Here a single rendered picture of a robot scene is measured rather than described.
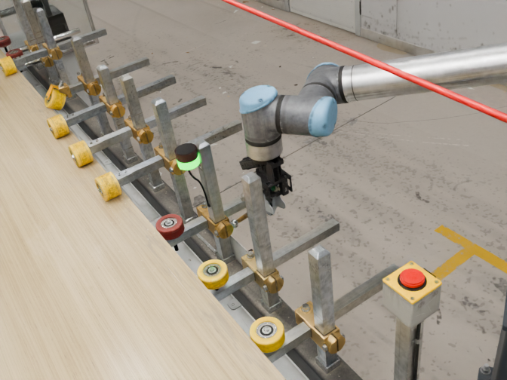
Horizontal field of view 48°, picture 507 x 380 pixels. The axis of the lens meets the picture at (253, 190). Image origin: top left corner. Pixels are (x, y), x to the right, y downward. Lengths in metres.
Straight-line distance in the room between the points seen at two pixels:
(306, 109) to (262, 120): 0.11
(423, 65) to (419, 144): 2.19
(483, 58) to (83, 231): 1.17
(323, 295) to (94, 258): 0.68
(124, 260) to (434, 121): 2.54
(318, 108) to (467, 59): 0.33
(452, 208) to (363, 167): 0.57
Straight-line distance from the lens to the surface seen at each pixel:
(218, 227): 1.69
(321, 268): 1.24
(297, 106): 1.30
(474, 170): 3.34
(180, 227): 1.67
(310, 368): 1.55
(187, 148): 1.54
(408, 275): 1.00
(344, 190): 3.16
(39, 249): 1.77
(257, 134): 1.35
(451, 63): 1.34
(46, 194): 1.99
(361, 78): 1.37
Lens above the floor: 1.96
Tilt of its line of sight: 37 degrees down
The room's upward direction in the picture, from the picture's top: 9 degrees counter-clockwise
